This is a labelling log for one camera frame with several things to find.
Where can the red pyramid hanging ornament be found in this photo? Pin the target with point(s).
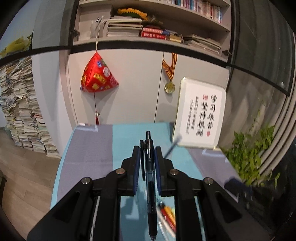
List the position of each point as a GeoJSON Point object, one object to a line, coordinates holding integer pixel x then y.
{"type": "Point", "coordinates": [96, 76]}

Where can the row of upright books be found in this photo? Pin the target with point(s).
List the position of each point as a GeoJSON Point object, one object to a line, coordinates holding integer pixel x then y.
{"type": "Point", "coordinates": [203, 7]}

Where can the glass cabinet door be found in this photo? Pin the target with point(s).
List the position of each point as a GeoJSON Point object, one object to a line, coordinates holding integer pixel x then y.
{"type": "Point", "coordinates": [263, 43]}
{"type": "Point", "coordinates": [41, 30]}

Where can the tall stack of papers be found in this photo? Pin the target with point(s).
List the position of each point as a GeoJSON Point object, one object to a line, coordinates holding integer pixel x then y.
{"type": "Point", "coordinates": [21, 109]}

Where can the orange and red pens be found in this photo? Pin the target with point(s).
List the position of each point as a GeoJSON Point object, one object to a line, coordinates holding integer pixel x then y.
{"type": "Point", "coordinates": [168, 215]}

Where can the black gel pen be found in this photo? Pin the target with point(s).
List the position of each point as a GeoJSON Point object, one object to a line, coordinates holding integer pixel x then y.
{"type": "Point", "coordinates": [147, 159]}

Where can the clear cup on shelf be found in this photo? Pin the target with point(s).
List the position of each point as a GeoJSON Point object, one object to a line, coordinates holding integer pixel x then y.
{"type": "Point", "coordinates": [98, 28]}

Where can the right glass cabinet door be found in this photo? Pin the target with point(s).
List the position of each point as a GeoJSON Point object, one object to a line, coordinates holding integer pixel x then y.
{"type": "Point", "coordinates": [263, 43]}

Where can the green potted plant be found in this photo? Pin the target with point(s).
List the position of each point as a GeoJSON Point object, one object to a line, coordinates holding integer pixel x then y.
{"type": "Point", "coordinates": [244, 156]}

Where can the stack of magazines on shelf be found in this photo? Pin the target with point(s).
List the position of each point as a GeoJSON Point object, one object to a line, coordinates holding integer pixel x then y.
{"type": "Point", "coordinates": [124, 27]}

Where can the gold medal with striped ribbon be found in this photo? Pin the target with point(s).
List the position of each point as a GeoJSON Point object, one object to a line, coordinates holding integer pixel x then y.
{"type": "Point", "coordinates": [170, 72]}

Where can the red books stack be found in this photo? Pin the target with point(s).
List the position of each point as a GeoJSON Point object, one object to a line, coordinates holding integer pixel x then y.
{"type": "Point", "coordinates": [154, 33]}

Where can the framed calligraphy sign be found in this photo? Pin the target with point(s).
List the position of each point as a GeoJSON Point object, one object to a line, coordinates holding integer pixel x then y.
{"type": "Point", "coordinates": [200, 113]}

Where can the left glass cabinet door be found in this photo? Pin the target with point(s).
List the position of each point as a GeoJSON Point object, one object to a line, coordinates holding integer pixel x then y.
{"type": "Point", "coordinates": [41, 30]}

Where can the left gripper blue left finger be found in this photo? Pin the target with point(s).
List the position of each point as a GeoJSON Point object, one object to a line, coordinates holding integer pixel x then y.
{"type": "Point", "coordinates": [129, 181]}

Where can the grey bookshelf cabinet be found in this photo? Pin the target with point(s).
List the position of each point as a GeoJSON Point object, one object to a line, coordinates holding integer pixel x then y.
{"type": "Point", "coordinates": [136, 62]}

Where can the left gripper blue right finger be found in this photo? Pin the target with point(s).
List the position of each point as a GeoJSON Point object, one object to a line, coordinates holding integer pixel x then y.
{"type": "Point", "coordinates": [165, 182]}

